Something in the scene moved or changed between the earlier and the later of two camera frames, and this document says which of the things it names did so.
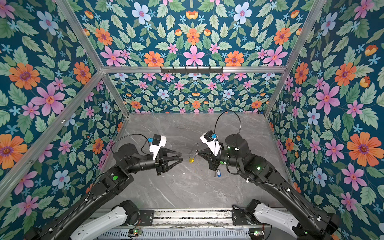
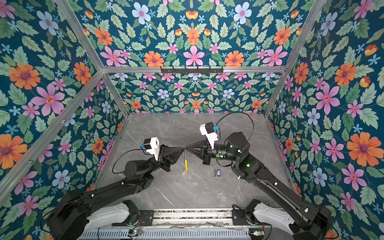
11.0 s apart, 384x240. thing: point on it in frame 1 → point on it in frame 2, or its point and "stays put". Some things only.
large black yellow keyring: (191, 160) → (185, 169)
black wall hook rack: (192, 71) stays put
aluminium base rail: (195, 218) stays put
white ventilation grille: (196, 234) stays put
